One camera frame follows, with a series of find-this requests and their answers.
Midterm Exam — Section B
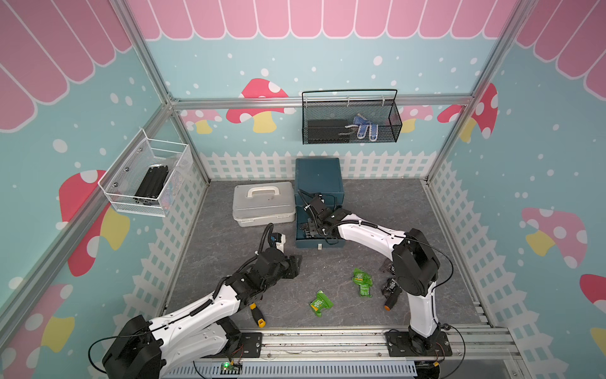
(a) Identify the green cookie pack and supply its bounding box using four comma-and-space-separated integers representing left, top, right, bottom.
352, 268, 373, 298
309, 291, 334, 317

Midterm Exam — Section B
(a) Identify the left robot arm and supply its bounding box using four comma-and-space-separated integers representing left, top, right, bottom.
101, 247, 302, 378

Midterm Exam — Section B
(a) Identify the blue white item in basket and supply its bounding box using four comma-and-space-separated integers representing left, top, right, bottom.
342, 114, 379, 142

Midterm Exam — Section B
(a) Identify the green cookie pack front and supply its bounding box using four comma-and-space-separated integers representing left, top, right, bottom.
309, 291, 334, 317

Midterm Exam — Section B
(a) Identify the yellow black screwdriver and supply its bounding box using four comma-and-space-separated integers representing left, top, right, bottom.
249, 303, 267, 328

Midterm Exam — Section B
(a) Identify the teal drawer cabinet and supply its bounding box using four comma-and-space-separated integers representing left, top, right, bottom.
294, 157, 345, 250

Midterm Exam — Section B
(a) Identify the small green circuit board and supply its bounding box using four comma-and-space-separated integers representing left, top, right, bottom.
219, 362, 243, 376

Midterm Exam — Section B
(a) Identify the white wire wall basket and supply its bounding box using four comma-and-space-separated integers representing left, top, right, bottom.
98, 130, 193, 217

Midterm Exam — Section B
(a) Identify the black wire wall basket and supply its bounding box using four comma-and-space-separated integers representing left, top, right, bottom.
301, 88, 402, 145

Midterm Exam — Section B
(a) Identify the orange black screwdriver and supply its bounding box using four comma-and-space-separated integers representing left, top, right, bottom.
383, 287, 402, 311

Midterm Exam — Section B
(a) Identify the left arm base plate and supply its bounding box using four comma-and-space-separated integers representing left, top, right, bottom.
200, 333, 263, 359

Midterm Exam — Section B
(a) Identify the black cookie pack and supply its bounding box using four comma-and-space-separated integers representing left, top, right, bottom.
381, 277, 398, 298
380, 259, 395, 276

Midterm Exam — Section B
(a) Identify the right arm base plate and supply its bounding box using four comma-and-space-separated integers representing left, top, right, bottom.
384, 329, 453, 358

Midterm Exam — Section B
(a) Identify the grey plastic toolbox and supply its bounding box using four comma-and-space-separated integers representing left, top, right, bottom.
232, 182, 296, 227

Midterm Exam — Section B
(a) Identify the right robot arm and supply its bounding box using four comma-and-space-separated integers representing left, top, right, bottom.
299, 190, 440, 355

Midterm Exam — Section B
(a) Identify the black box in white basket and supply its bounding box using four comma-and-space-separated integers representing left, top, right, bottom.
134, 165, 169, 205

